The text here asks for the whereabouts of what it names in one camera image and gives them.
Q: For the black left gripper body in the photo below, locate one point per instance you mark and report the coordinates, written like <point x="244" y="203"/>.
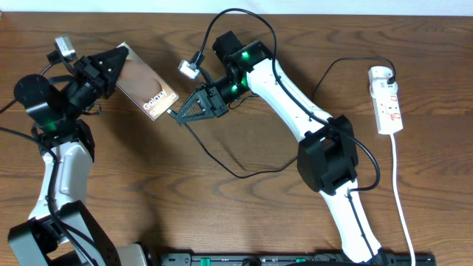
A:
<point x="85" y="91"/>

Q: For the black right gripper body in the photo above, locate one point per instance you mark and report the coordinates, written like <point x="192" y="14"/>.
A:
<point x="224" y="94"/>

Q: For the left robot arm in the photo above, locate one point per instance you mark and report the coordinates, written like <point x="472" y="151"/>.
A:
<point x="60" y="230"/>

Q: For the white charger adapter plug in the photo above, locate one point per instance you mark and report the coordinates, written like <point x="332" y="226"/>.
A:
<point x="381" y="72"/>

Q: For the white power strip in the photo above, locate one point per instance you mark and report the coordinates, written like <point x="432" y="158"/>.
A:
<point x="386" y="106"/>

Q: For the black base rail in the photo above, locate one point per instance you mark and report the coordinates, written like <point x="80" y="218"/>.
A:
<point x="329" y="259"/>

